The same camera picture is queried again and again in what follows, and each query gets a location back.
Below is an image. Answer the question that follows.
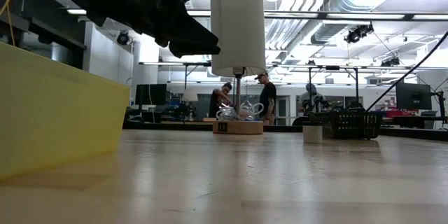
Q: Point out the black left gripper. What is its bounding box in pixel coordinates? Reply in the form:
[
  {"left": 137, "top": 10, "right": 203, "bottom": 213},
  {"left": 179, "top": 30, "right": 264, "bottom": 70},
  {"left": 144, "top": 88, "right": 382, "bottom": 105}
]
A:
[{"left": 132, "top": 0, "right": 222, "bottom": 60}]

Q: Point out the white cylindrical lamp shade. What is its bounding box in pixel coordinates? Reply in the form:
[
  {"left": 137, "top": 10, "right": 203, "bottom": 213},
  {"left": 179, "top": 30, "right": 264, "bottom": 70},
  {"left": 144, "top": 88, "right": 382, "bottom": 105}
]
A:
[{"left": 210, "top": 0, "right": 267, "bottom": 78}]

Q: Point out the small white background lamp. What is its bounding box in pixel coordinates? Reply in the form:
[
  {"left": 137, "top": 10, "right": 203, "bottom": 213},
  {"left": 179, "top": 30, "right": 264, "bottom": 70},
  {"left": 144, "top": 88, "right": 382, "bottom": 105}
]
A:
[{"left": 181, "top": 87, "right": 200, "bottom": 105}]

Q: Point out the metal lamp pole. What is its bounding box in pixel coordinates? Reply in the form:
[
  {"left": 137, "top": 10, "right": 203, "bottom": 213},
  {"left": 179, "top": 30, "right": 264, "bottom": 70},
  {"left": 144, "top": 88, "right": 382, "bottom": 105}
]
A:
[{"left": 233, "top": 66, "right": 244, "bottom": 113}]

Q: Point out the person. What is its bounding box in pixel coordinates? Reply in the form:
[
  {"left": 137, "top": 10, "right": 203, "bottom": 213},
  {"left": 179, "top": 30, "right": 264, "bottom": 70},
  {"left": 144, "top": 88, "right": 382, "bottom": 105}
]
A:
[
  {"left": 209, "top": 82, "right": 234, "bottom": 118},
  {"left": 297, "top": 83, "right": 330, "bottom": 113},
  {"left": 254, "top": 72, "right": 278, "bottom": 126}
]

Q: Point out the black computer monitor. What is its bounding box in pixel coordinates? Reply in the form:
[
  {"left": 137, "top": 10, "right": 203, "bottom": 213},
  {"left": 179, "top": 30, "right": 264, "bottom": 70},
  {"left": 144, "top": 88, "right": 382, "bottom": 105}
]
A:
[
  {"left": 134, "top": 83, "right": 168, "bottom": 106},
  {"left": 395, "top": 82, "right": 433, "bottom": 111}
]

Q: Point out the black ceiling spotlight cluster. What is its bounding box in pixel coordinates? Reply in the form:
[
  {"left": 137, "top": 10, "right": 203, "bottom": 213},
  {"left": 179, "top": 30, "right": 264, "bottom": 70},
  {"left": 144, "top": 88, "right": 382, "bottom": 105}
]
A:
[{"left": 344, "top": 22, "right": 375, "bottom": 45}]

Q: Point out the round wooden lamp base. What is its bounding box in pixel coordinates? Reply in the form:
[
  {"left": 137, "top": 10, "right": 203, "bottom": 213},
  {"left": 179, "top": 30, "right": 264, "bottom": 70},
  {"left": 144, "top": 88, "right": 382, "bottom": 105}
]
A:
[{"left": 212, "top": 120, "right": 265, "bottom": 135}]

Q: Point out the background door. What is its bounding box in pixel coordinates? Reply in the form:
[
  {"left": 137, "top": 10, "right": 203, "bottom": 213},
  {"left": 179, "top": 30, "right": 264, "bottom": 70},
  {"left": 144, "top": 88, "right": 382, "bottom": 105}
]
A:
[{"left": 272, "top": 94, "right": 291, "bottom": 126}]

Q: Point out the black plastic mesh basket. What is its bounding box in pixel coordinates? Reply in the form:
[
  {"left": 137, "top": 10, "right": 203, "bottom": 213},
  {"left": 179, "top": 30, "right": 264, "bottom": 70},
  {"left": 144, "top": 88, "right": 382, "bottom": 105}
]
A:
[{"left": 309, "top": 111, "right": 385, "bottom": 140}]

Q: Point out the yellow translucent plastic bin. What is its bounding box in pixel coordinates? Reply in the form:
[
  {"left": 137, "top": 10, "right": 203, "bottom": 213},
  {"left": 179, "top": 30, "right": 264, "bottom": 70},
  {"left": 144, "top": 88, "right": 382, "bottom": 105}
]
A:
[{"left": 0, "top": 39, "right": 131, "bottom": 182}]

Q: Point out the long ceiling light rail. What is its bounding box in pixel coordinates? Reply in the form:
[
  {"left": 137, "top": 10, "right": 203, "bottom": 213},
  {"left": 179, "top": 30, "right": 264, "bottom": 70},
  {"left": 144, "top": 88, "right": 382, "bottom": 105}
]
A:
[{"left": 66, "top": 6, "right": 448, "bottom": 22}]

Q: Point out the black ceiling camera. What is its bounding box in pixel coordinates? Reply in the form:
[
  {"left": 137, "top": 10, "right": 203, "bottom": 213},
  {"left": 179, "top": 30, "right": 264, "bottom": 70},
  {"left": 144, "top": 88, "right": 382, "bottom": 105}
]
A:
[{"left": 115, "top": 30, "right": 131, "bottom": 46}]

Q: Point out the bundled clear lamp cable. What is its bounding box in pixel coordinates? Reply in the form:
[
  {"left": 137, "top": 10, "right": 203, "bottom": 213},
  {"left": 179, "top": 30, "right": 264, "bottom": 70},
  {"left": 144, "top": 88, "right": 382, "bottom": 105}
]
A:
[{"left": 216, "top": 100, "right": 265, "bottom": 122}]

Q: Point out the silver ceiling duct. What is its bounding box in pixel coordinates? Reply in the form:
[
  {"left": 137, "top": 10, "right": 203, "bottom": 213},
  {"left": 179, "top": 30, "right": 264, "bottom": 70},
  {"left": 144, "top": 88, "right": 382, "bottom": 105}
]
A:
[{"left": 309, "top": 0, "right": 389, "bottom": 45}]

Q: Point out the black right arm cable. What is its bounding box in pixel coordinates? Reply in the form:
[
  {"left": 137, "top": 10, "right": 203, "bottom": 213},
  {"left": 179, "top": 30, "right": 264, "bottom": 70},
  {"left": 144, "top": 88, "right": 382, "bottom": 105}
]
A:
[{"left": 365, "top": 30, "right": 448, "bottom": 113}]

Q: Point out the black metal background frame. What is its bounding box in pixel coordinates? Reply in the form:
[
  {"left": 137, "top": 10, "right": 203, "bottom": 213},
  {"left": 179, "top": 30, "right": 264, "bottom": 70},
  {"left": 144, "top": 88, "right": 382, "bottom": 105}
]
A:
[{"left": 307, "top": 64, "right": 361, "bottom": 113}]

